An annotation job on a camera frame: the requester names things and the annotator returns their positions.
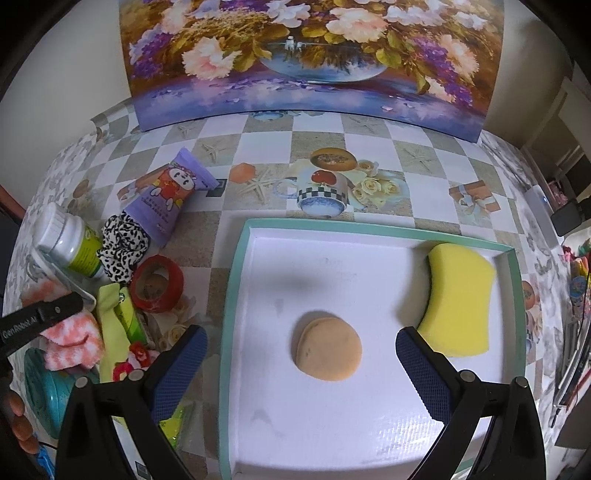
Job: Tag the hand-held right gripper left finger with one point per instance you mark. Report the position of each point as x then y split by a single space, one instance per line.
178 374

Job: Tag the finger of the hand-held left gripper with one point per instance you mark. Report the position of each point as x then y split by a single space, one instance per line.
37 321

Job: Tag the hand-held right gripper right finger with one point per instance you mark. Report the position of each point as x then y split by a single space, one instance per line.
422 378

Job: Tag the pink white fuzzy cloth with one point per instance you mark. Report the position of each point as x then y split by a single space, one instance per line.
74 346

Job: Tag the white tray teal rim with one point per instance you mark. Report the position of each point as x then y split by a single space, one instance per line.
332 277

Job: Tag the person's left hand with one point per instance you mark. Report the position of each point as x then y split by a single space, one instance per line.
22 427

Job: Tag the green tissue packet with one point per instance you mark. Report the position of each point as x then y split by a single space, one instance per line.
131 321

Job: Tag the teal cartoon cloth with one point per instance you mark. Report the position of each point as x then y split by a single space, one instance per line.
46 401

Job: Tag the white bottle green label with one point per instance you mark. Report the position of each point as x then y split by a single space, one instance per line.
60 235

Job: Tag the yellow sponge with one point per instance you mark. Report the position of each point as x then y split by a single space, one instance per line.
457 295

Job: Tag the red tape roll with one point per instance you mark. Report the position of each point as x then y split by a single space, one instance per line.
175 281

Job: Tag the round tan cookie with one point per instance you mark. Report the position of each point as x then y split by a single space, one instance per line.
328 346

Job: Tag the leopard print scrunchie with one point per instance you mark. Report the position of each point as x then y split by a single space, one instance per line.
121 249

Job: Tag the dark wooden furniture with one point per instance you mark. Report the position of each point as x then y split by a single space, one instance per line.
7 207

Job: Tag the blue plastic thing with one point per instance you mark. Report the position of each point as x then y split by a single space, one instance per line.
45 461

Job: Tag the metal rods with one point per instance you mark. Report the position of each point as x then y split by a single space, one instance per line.
572 369

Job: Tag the purple snack packet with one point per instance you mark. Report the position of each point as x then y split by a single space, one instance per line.
166 198

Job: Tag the colourful clutter pile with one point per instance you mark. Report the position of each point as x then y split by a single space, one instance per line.
579 281

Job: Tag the white device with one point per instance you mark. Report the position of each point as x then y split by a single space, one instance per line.
539 201

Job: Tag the black device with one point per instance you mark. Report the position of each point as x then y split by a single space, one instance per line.
567 219

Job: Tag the checkered printed tablecloth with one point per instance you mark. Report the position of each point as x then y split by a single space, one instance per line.
369 134

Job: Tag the white shelf unit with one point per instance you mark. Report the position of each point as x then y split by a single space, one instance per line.
561 120

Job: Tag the flower painting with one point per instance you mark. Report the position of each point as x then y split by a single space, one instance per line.
300 69

